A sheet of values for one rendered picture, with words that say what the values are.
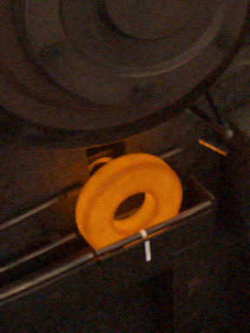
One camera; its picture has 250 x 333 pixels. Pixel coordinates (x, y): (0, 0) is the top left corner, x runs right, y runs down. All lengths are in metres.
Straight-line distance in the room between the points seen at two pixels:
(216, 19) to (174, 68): 0.08
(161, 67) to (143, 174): 0.24
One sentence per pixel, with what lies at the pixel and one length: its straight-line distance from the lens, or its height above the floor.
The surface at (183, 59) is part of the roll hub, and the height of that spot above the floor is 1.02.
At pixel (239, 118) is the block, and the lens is 0.96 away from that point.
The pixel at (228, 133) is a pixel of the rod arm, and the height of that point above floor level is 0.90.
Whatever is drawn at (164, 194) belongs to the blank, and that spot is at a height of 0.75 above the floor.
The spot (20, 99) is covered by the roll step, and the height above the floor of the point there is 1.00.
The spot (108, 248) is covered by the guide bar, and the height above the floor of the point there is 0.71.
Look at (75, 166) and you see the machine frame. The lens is 0.89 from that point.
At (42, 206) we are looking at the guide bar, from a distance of 0.88.
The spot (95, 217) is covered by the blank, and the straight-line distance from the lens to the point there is 0.85.
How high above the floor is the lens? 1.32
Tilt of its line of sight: 37 degrees down
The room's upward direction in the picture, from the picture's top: 7 degrees counter-clockwise
